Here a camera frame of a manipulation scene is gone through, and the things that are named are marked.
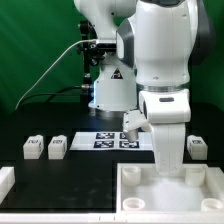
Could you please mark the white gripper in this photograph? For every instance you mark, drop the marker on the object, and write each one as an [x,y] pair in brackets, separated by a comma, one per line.
[166,115]

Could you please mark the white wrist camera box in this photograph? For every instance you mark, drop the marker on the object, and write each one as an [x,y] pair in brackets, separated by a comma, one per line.
[132,121]

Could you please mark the white square table top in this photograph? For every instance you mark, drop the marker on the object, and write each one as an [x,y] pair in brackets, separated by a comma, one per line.
[195,188]

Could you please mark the white tag sheet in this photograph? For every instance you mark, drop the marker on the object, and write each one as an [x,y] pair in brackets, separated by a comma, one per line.
[95,141]

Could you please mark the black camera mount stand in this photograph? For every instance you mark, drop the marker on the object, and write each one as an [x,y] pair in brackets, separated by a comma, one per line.
[87,53]

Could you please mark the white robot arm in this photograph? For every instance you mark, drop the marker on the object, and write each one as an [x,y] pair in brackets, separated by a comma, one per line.
[144,48]

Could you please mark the white left obstacle block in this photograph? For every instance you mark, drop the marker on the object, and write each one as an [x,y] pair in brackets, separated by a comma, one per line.
[7,180]

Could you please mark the white front obstacle bar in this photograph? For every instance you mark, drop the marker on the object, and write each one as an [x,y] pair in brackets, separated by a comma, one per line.
[152,218]

